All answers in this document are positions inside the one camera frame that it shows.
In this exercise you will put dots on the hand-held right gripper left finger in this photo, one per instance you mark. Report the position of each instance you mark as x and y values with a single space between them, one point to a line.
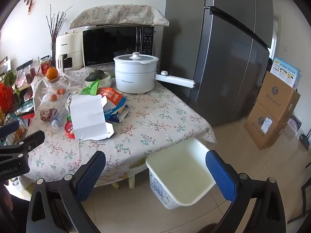
90 176

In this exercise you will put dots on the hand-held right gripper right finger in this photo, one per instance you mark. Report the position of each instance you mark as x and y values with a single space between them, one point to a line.
221 177

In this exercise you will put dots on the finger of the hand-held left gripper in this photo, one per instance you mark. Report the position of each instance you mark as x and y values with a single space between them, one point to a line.
8 129
31 140

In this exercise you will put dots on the white plastic bin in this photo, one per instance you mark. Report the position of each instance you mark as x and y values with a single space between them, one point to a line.
179 165

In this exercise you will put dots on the blue biscuit box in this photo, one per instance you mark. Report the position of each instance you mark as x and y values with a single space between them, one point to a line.
120 117

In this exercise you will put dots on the orange and white snack bag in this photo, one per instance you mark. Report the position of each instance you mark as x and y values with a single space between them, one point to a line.
113 99

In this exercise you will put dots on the white table leg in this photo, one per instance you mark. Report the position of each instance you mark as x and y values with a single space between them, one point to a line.
116 185
132 182

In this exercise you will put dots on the red drink can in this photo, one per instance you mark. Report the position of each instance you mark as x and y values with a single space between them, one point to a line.
47 114

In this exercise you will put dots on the clear plastic bottle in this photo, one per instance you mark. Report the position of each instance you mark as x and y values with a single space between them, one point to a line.
60 116

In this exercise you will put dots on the round red lid container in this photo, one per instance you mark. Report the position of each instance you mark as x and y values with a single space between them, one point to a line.
69 128

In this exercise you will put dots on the white plastic bag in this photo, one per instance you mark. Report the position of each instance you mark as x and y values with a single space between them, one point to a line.
37 91

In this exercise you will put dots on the green potted plant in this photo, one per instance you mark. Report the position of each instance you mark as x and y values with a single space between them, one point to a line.
11 80

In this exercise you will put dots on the clear glass teapot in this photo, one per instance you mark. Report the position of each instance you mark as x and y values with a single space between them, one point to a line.
57 87

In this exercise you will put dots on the white cardboard box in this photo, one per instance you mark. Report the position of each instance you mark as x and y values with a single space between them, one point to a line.
88 116

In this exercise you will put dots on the brown cardboard box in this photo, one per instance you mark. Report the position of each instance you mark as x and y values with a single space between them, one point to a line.
277 94
263 128

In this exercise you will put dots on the large orange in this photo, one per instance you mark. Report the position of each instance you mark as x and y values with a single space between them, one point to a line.
52 73

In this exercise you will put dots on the red label jar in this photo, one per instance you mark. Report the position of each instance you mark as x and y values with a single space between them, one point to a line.
45 68

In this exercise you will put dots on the green plastic bag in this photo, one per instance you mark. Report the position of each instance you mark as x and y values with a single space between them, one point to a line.
91 88

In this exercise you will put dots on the floral tablecloth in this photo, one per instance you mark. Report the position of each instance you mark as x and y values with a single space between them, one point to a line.
150 121

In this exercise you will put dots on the dark green squash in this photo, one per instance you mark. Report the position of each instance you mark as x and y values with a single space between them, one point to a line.
95 75

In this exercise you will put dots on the white flower print bowl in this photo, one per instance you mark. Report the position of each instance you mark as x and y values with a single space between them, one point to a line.
107 79

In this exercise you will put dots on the cream air fryer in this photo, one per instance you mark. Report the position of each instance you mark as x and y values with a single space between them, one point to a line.
69 48

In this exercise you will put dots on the dry branches in vase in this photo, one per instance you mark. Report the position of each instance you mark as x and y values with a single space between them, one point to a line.
56 29

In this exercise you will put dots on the white electric cooking pot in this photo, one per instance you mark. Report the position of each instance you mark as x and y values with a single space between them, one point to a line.
134 74

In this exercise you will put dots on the grey refrigerator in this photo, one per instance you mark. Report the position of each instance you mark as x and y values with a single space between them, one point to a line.
223 53

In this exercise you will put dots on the light blue printed box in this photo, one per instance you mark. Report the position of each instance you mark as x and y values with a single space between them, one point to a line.
286 71

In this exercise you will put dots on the black microwave oven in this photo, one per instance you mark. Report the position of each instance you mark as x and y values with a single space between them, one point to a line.
114 46

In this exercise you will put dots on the floral microwave cover cloth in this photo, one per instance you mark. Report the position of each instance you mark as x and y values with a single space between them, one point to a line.
116 15

